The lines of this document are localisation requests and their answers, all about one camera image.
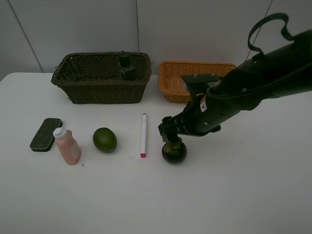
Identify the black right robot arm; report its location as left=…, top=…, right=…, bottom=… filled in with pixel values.
left=158, top=30, right=312, bottom=142

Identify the green lime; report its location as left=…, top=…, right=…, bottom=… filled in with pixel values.
left=93, top=127, right=117, bottom=153

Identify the pink lotion bottle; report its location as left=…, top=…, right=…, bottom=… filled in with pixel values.
left=53, top=127, right=81, bottom=165

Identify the black square bottle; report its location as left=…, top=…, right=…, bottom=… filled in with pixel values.
left=119, top=51, right=136, bottom=81

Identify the black whiteboard eraser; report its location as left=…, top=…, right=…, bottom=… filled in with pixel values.
left=30, top=118, right=63, bottom=152

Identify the dark purple mangosteen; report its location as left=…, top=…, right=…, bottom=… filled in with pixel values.
left=161, top=137, right=187, bottom=164

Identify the white pink-capped marker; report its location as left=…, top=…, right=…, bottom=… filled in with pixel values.
left=140, top=114, right=147, bottom=158

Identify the dark brown wicker basket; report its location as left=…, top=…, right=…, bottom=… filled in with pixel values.
left=51, top=52, right=152, bottom=104

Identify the tan wicker basket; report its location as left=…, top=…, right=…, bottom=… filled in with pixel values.
left=158, top=61, right=236, bottom=103

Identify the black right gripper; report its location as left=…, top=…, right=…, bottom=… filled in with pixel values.
left=158, top=94, right=221, bottom=143

